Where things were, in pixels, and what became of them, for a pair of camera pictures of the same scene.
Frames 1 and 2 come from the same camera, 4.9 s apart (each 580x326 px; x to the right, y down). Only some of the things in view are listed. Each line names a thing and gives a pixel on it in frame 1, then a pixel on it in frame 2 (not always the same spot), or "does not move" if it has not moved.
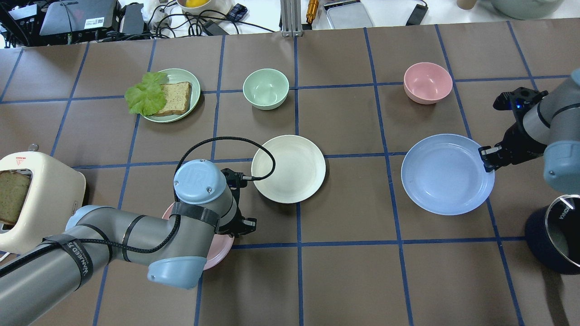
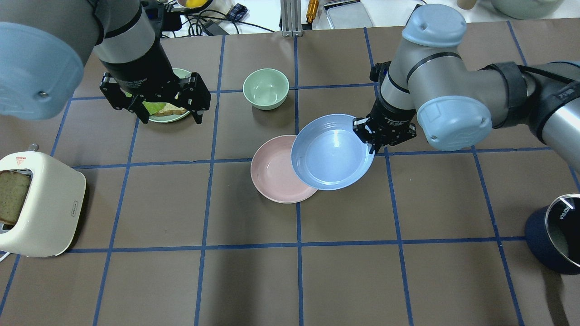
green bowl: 266,89 does not move
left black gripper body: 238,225 → 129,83
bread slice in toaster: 13,186 does not move
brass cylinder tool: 311,10 does not move
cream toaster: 58,191 does not move
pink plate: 221,248 → 273,172
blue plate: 445,174 → 327,154
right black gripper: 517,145 → 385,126
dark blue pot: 553,235 does not move
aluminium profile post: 291,11 does not move
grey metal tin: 347,14 does not move
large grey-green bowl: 525,10 does not move
